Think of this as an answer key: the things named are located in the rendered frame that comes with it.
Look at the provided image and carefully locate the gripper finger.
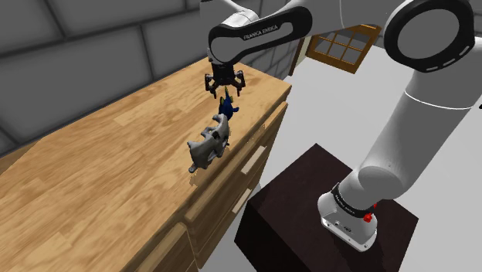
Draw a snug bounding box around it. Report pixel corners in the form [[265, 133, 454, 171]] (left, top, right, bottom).
[[204, 73, 219, 100], [231, 70, 247, 97]]

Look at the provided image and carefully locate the blue toy figure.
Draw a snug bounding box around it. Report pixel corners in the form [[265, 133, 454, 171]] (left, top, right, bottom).
[[218, 85, 241, 122]]

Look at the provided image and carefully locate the wooden framed window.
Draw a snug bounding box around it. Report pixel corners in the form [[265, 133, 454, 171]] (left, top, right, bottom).
[[304, 23, 383, 75]]

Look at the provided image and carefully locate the grey animal figure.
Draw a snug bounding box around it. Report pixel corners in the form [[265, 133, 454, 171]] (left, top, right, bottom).
[[186, 113, 232, 174]]

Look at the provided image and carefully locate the dark robot stand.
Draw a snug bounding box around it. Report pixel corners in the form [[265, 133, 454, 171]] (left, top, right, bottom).
[[233, 142, 420, 272]]

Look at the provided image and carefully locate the wooden chest of drawers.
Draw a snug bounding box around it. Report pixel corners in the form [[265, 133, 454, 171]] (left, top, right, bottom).
[[0, 56, 293, 272]]

